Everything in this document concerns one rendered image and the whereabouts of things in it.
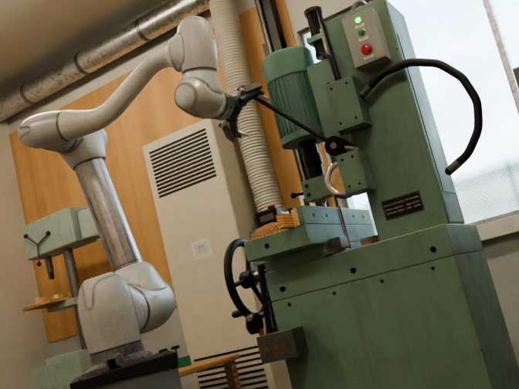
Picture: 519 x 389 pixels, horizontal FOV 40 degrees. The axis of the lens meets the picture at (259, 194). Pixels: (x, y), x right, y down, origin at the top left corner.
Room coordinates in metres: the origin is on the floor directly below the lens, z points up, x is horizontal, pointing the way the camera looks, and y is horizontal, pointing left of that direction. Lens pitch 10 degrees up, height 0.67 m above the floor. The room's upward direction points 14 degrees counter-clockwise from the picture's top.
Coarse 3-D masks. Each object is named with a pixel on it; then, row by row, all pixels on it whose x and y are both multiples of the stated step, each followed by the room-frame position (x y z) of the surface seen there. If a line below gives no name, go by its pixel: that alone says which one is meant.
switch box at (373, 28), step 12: (360, 12) 2.04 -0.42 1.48; (372, 12) 2.02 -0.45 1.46; (348, 24) 2.05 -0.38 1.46; (372, 24) 2.02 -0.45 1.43; (348, 36) 2.06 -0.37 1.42; (360, 36) 2.04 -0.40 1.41; (372, 36) 2.03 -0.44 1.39; (384, 36) 2.06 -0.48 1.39; (360, 48) 2.05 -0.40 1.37; (372, 48) 2.03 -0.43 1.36; (384, 48) 2.03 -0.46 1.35; (360, 60) 2.05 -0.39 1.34; (372, 60) 2.04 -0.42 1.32; (384, 60) 2.06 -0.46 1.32
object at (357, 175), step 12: (336, 156) 2.09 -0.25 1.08; (348, 156) 2.07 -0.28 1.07; (360, 156) 2.07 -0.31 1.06; (348, 168) 2.07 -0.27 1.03; (360, 168) 2.06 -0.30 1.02; (348, 180) 2.08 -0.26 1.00; (360, 180) 2.06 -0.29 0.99; (372, 180) 2.12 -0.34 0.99; (348, 192) 2.09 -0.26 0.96; (360, 192) 2.12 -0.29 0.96
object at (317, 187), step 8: (320, 176) 2.29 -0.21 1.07; (304, 184) 2.32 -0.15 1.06; (312, 184) 2.31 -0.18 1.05; (320, 184) 2.30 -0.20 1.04; (304, 192) 2.32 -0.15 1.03; (312, 192) 2.31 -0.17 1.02; (320, 192) 2.30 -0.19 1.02; (328, 192) 2.29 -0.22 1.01; (312, 200) 2.32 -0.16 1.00; (320, 200) 2.36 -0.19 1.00
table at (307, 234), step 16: (304, 224) 2.04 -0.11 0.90; (320, 224) 2.15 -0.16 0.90; (256, 240) 2.11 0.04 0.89; (272, 240) 2.09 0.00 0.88; (288, 240) 2.07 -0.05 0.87; (304, 240) 2.05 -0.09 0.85; (320, 240) 2.11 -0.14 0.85; (352, 240) 2.36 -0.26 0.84; (256, 256) 2.12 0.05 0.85; (272, 256) 2.16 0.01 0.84
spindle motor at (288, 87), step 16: (288, 48) 2.25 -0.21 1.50; (304, 48) 2.28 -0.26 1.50; (272, 64) 2.27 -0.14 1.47; (288, 64) 2.25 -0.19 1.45; (304, 64) 2.26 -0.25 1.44; (272, 80) 2.28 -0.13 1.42; (288, 80) 2.25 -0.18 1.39; (304, 80) 2.26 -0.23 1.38; (272, 96) 2.30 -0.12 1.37; (288, 96) 2.26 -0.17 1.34; (304, 96) 2.25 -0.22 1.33; (288, 112) 2.26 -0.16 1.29; (304, 112) 2.25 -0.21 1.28; (288, 128) 2.27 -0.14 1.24; (320, 128) 2.26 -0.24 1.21; (288, 144) 2.30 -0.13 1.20
